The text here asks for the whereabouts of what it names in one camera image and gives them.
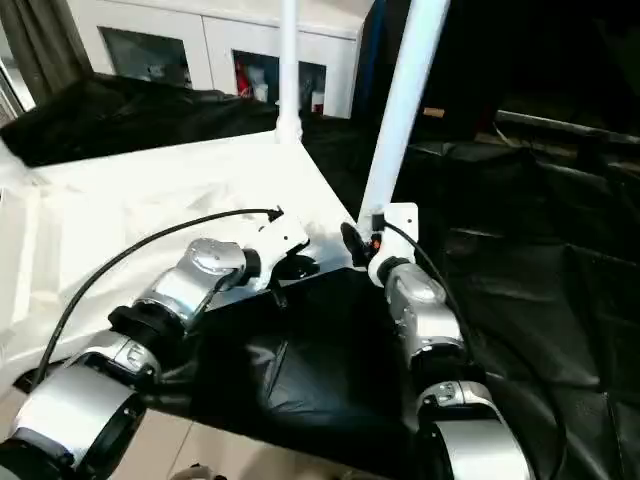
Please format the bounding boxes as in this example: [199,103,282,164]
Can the white plastic table leg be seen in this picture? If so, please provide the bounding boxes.
[273,0,305,145]
[0,134,19,174]
[357,0,452,237]

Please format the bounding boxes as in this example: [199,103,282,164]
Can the white plastic table top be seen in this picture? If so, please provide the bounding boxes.
[0,132,367,392]

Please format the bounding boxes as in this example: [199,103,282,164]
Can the black mat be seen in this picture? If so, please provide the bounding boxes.
[0,74,640,480]

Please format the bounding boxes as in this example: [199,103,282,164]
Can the black box with gold label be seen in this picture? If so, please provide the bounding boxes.
[363,0,501,144]

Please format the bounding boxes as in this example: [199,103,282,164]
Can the black rod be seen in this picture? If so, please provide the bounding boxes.
[494,109,640,147]

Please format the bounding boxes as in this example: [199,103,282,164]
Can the dark left robot foot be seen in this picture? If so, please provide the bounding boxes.
[173,463,222,480]

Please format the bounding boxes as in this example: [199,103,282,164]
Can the white cabinet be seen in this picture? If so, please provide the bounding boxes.
[69,0,367,120]

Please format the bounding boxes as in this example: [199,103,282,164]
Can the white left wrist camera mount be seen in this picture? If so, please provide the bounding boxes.
[248,213,312,292]

